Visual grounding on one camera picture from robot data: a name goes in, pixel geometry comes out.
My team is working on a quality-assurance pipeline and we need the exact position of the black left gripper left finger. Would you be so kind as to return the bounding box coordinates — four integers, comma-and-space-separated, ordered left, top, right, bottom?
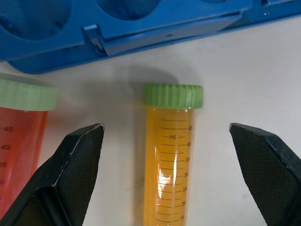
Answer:
0, 122, 105, 226

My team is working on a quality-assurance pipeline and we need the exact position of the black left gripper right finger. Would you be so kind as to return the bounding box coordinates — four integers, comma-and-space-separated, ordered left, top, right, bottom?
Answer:
229, 122, 301, 226

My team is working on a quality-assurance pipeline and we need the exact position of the red liquid test tube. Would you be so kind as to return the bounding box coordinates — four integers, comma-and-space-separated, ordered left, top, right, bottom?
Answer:
0, 73, 59, 212

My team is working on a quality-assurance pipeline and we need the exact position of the yellow liquid test tube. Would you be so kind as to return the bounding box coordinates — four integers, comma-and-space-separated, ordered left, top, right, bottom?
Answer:
140, 83, 204, 226

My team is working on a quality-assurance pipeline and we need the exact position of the blue plastic test tube rack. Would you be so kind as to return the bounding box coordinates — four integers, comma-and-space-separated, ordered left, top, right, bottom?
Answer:
0, 0, 301, 74

